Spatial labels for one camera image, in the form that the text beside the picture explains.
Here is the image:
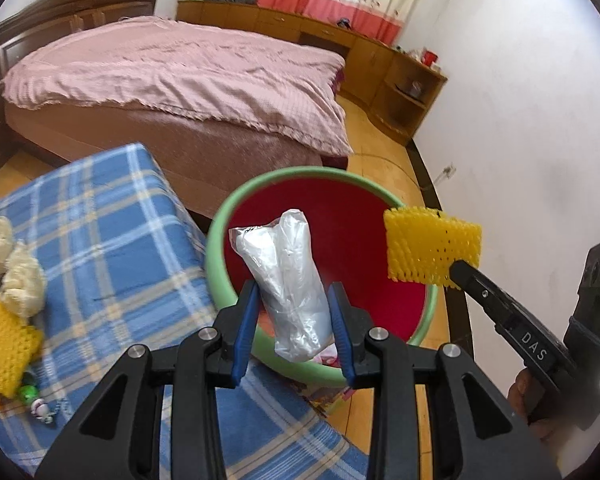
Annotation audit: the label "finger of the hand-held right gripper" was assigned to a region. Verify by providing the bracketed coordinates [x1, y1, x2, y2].
[449, 259, 512, 332]

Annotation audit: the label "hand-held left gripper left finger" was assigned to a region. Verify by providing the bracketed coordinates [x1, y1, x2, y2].
[34, 279, 261, 480]

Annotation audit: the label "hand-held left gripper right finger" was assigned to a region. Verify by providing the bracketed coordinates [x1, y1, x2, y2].
[327, 281, 563, 480]

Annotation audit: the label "yellow foam fruit net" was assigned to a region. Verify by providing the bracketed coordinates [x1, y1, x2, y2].
[383, 205, 482, 289]
[0, 288, 44, 398]

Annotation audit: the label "clear plastic bag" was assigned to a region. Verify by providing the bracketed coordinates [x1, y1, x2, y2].
[228, 208, 333, 362]

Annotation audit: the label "red bin with green rim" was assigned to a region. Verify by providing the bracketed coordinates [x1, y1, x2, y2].
[205, 166, 440, 388]

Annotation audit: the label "person's right hand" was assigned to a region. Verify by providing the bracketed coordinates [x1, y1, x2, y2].
[506, 367, 551, 453]

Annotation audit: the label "small colourful wrappers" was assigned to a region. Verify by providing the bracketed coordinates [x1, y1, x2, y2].
[19, 370, 61, 423]

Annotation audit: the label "low wooden cabinet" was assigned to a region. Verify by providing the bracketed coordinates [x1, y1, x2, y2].
[175, 0, 449, 147]

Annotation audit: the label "pink bed blanket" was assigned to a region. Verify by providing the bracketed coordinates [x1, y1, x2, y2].
[2, 15, 355, 157]

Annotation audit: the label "dark wooden bed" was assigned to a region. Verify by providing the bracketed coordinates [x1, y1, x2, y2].
[0, 0, 356, 211]

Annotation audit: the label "thin floor cable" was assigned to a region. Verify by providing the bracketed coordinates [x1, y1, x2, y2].
[355, 152, 431, 191]

